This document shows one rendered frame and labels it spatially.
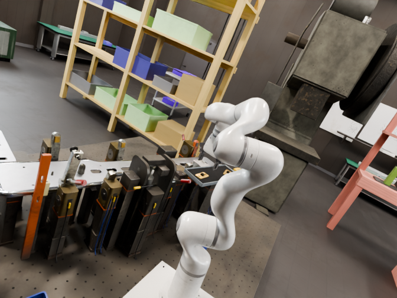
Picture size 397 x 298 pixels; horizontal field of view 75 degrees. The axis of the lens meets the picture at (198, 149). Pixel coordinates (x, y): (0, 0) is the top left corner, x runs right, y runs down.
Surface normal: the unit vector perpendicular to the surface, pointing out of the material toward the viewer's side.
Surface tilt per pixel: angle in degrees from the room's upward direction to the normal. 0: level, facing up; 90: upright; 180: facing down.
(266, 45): 90
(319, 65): 92
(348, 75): 92
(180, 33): 90
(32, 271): 0
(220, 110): 74
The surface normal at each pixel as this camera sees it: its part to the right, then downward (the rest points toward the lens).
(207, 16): -0.44, 0.15
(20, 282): 0.38, -0.86
